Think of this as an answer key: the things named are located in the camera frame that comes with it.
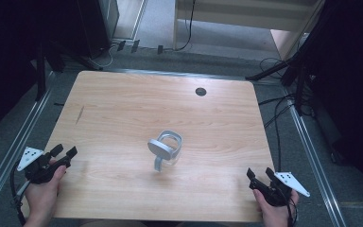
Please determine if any clear cup with grey lid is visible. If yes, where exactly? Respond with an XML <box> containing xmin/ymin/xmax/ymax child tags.
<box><xmin>147</xmin><ymin>129</ymin><xmax>183</xmax><ymax>173</ymax></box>

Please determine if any long black floor cable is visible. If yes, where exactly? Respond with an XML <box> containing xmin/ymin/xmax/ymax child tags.
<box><xmin>258</xmin><ymin>93</ymin><xmax>297</xmax><ymax>173</ymax></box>

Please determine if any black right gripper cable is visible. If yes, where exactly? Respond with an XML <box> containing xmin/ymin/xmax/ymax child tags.
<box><xmin>284</xmin><ymin>193</ymin><xmax>299</xmax><ymax>227</ymax></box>

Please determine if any black hanging cable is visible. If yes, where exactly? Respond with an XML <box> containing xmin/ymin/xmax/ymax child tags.
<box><xmin>173</xmin><ymin>0</ymin><xmax>197</xmax><ymax>52</ymax></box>

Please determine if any silver metal floor rail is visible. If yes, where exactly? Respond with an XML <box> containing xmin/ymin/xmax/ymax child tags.
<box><xmin>103</xmin><ymin>67</ymin><xmax>285</xmax><ymax>85</ymax></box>
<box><xmin>0</xmin><ymin>73</ymin><xmax>57</xmax><ymax>216</ymax></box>
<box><xmin>285</xmin><ymin>89</ymin><xmax>348</xmax><ymax>227</ymax></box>

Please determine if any black cabinet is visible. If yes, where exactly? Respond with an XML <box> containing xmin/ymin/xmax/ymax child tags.
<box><xmin>75</xmin><ymin>0</ymin><xmax>121</xmax><ymax>59</ymax></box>

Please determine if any white shelf unit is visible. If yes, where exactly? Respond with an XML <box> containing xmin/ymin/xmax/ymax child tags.
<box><xmin>172</xmin><ymin>0</ymin><xmax>326</xmax><ymax>51</ymax></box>

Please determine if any person's right hand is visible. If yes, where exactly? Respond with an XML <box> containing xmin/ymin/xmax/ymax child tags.
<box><xmin>252</xmin><ymin>188</ymin><xmax>300</xmax><ymax>227</ymax></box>

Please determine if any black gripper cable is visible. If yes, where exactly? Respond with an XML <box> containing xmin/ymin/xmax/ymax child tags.
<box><xmin>9</xmin><ymin>169</ymin><xmax>27</xmax><ymax>227</ymax></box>
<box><xmin>284</xmin><ymin>193</ymin><xmax>299</xmax><ymax>227</ymax></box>

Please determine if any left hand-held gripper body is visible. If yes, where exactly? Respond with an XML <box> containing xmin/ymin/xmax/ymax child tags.
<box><xmin>16</xmin><ymin>146</ymin><xmax>73</xmax><ymax>185</ymax></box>

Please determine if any person's left hand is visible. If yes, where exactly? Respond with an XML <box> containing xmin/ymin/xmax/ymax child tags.
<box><xmin>23</xmin><ymin>159</ymin><xmax>68</xmax><ymax>225</ymax></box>

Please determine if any looped black floor cable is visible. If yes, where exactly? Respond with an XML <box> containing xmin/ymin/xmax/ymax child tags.
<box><xmin>259</xmin><ymin>57</ymin><xmax>286</xmax><ymax>80</ymax></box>

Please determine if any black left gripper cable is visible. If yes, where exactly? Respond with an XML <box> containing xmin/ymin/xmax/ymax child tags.
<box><xmin>9</xmin><ymin>169</ymin><xmax>27</xmax><ymax>227</ymax></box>

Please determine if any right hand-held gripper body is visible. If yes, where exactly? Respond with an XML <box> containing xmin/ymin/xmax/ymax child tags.
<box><xmin>249</xmin><ymin>171</ymin><xmax>311</xmax><ymax>208</ymax></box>

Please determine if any black metal stand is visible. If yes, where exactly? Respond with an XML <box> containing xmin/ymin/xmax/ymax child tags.
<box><xmin>32</xmin><ymin>39</ymin><xmax>103</xmax><ymax>102</ymax></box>
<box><xmin>245</xmin><ymin>18</ymin><xmax>320</xmax><ymax>116</ymax></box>

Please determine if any white cable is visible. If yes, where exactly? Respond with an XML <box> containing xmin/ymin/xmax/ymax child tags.
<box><xmin>88</xmin><ymin>44</ymin><xmax>118</xmax><ymax>69</ymax></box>

